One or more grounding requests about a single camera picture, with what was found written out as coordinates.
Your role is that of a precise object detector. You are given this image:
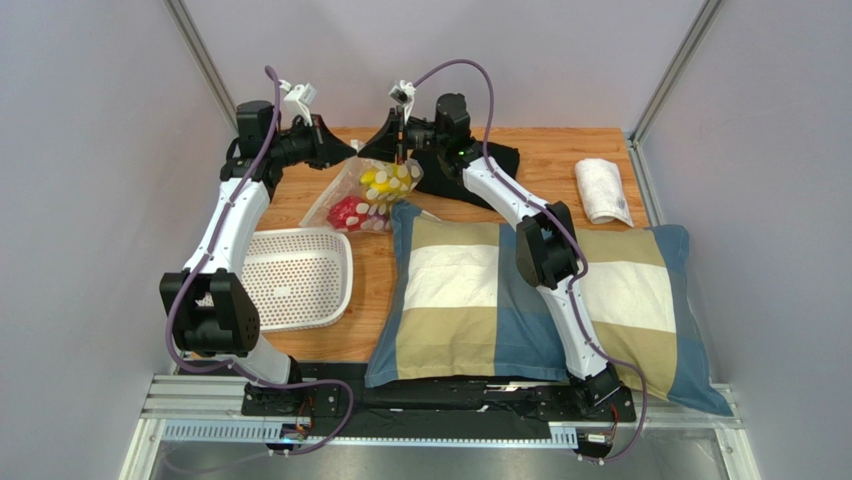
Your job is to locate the white rolled towel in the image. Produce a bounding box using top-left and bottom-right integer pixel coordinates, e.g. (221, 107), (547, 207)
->
(575, 158), (634, 227)

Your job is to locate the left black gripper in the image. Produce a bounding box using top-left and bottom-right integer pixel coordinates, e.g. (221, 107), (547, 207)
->
(267, 115), (355, 172)

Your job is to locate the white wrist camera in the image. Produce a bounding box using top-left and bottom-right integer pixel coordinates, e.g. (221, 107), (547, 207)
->
(388, 79), (417, 122)
(278, 79), (317, 126)

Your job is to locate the plaid checkered pillow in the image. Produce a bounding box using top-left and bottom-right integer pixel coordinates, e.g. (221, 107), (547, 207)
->
(365, 201), (731, 416)

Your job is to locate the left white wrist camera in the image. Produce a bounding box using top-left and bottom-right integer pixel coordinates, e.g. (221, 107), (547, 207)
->
(278, 79), (317, 126)

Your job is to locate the clear zip top bag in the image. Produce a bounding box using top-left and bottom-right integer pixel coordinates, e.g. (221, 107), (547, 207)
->
(299, 156), (419, 234)

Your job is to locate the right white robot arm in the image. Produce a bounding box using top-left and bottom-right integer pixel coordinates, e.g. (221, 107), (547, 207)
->
(358, 93), (621, 408)

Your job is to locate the aluminium frame rail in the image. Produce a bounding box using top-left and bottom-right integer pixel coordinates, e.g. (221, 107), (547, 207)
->
(121, 363), (760, 479)

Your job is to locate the red fake fruit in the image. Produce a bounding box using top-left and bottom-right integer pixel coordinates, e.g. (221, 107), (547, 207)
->
(326, 195), (390, 233)

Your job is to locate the purple cable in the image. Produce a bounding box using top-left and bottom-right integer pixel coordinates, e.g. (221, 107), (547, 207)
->
(164, 64), (354, 457)
(409, 58), (650, 464)

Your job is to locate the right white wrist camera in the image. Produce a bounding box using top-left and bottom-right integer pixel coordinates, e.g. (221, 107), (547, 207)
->
(388, 79), (417, 122)

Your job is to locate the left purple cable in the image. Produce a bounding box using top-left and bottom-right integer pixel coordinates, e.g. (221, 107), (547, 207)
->
(164, 64), (354, 457)

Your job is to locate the black folded cloth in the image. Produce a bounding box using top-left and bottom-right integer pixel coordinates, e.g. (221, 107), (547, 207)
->
(411, 143), (521, 211)

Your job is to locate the white perforated plastic basket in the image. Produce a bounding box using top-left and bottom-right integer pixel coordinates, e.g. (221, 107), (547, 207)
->
(242, 228), (354, 334)

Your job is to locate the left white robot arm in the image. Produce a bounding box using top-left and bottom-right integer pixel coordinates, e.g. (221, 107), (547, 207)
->
(159, 100), (356, 391)

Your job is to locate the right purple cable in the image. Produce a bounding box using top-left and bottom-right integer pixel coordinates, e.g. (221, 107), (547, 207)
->
(409, 58), (650, 464)

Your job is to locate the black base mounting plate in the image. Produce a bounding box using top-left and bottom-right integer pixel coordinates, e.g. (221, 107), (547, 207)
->
(237, 362), (638, 441)

